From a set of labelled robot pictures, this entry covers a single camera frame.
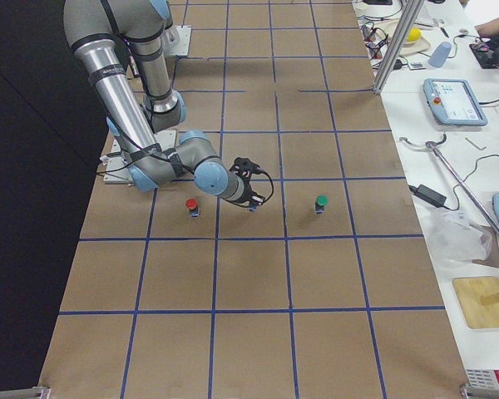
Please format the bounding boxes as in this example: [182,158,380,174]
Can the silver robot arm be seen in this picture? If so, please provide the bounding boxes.
[63,1,265,208]

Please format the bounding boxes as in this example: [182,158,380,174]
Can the clear plastic bag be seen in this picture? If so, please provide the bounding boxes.
[424,208,499,268]

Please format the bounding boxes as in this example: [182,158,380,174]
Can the black power adapter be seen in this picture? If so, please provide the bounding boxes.
[409,185,447,208]

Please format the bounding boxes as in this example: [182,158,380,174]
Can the aluminium frame post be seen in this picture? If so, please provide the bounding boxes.
[372,0,424,95]

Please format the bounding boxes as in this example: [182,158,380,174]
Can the beige plate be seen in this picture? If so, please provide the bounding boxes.
[399,37,431,57]

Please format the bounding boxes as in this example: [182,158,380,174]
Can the blue plastic cup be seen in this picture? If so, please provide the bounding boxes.
[427,42,452,69]

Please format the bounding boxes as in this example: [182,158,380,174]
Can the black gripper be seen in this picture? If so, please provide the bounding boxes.
[232,179,255,206]

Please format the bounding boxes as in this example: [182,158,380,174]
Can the metal crutch stick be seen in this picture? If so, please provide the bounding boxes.
[398,133,499,239]

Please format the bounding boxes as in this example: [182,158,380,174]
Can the red push button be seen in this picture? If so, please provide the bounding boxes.
[185,198,200,218]

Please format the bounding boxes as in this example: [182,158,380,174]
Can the brown paper table cover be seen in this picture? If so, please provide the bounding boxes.
[40,1,466,398]

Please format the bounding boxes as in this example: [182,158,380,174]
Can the yellow lemon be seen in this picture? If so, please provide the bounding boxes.
[406,27,422,43]

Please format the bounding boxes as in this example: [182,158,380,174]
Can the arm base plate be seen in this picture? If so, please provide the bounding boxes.
[101,129,177,186]
[161,25,192,58]

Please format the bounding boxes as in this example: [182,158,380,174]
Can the wooden cutting board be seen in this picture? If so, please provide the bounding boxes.
[452,277,499,329]

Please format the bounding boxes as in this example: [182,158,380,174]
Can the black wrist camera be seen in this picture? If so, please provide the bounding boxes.
[230,157,264,180]

